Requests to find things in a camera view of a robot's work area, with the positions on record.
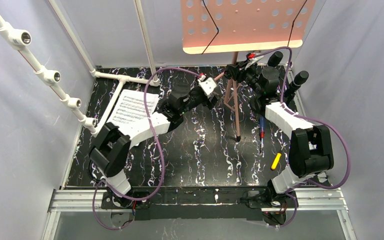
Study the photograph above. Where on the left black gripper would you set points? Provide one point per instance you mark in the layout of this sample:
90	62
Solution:
212	98

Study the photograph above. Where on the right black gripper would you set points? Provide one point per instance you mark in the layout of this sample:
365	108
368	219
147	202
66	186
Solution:
237	71

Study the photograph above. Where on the pink music stand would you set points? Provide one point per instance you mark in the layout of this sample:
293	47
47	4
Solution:
220	26

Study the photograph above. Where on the sheet music page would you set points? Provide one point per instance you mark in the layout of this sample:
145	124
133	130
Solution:
129	108

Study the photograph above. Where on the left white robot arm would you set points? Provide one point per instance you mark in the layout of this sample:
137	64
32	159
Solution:
111	146

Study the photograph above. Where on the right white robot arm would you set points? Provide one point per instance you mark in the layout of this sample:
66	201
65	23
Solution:
310	147

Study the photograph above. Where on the left black microphone on stand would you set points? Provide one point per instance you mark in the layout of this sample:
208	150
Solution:
274	59

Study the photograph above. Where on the black microphone on stand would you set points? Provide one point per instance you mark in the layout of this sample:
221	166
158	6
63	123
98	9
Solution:
293	86
274	59

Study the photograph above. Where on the right black microphone on stand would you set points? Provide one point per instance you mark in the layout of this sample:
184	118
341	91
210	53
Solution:
293	86

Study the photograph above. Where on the blue red screwdriver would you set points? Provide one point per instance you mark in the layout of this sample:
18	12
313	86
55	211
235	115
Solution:
261	133

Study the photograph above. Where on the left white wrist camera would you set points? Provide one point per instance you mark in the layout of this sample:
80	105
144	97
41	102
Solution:
207	84

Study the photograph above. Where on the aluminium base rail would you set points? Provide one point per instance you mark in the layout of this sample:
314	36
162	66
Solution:
208	202

